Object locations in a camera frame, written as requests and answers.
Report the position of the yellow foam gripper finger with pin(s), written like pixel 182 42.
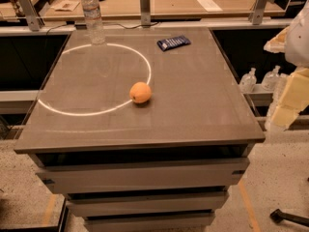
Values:
pixel 294 99
pixel 277 43

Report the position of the orange fruit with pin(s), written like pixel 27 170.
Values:
pixel 140 92

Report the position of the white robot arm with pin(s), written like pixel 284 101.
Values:
pixel 296 53

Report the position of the blue rxbar blueberry wrapper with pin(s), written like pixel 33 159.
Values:
pixel 172 43

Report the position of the right sanitizer bottle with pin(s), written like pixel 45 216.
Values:
pixel 270 79

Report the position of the sanitizer bottle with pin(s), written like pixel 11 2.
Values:
pixel 248 81
pixel 270 79

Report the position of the left sanitizer bottle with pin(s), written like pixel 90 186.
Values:
pixel 248 81

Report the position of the white paper sheet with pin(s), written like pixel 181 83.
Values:
pixel 210 6

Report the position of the black chair leg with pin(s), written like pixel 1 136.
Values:
pixel 277 216

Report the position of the grey drawer cabinet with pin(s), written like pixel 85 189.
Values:
pixel 128 167

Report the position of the clear plastic water bottle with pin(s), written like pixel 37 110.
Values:
pixel 92 16

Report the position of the paper note on desk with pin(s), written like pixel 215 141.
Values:
pixel 66 6

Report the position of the middle metal bracket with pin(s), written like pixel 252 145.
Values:
pixel 145 9

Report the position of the left metal bracket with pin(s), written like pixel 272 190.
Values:
pixel 34 21

